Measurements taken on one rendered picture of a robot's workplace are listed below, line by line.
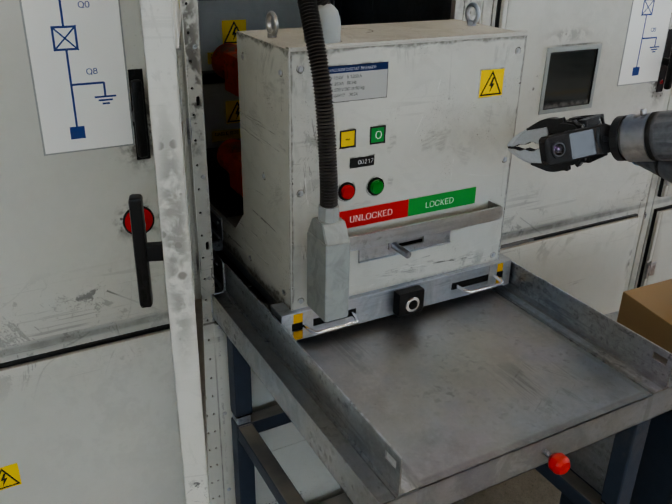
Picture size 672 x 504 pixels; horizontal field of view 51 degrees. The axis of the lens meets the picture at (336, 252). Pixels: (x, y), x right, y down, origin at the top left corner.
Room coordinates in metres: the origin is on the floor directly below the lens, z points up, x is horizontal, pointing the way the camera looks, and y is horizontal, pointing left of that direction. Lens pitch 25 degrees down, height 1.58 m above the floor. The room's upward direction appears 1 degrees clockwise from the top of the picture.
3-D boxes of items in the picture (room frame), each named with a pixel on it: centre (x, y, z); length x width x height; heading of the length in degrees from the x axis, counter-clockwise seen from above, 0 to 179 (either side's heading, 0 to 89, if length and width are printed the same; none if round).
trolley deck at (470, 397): (1.19, -0.17, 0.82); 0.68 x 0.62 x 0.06; 29
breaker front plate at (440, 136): (1.25, -0.14, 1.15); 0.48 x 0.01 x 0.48; 119
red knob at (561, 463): (0.87, -0.35, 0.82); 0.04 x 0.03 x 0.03; 29
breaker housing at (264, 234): (1.48, -0.01, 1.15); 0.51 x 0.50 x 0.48; 29
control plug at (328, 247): (1.09, 0.01, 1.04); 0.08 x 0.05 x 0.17; 29
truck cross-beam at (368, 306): (1.26, -0.13, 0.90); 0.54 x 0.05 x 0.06; 119
